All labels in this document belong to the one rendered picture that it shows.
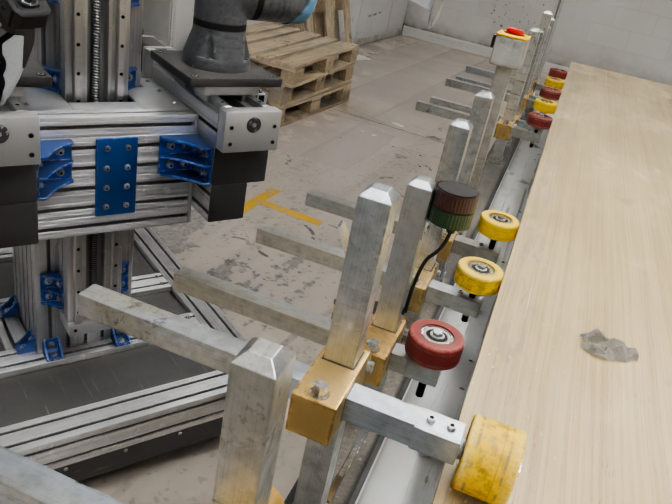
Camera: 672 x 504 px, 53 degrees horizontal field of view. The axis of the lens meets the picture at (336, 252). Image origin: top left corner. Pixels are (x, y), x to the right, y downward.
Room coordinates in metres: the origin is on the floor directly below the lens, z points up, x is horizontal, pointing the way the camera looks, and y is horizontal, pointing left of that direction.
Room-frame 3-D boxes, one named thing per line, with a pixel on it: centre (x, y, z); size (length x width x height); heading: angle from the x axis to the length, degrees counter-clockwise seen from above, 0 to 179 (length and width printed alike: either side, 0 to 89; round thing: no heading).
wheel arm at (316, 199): (1.33, -0.12, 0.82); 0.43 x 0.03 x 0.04; 75
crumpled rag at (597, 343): (0.86, -0.42, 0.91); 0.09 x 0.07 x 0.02; 68
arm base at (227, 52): (1.52, 0.35, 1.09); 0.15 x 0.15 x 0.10
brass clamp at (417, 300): (1.08, -0.16, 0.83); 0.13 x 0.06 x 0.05; 165
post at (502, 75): (1.59, -0.30, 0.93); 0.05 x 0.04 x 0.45; 165
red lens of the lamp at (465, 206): (0.85, -0.14, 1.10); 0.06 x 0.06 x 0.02
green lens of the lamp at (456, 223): (0.85, -0.14, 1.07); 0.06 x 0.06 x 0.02
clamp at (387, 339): (0.84, -0.09, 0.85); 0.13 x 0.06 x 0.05; 165
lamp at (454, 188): (0.85, -0.14, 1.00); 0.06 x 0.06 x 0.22; 75
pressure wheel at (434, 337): (0.80, -0.16, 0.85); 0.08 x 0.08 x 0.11
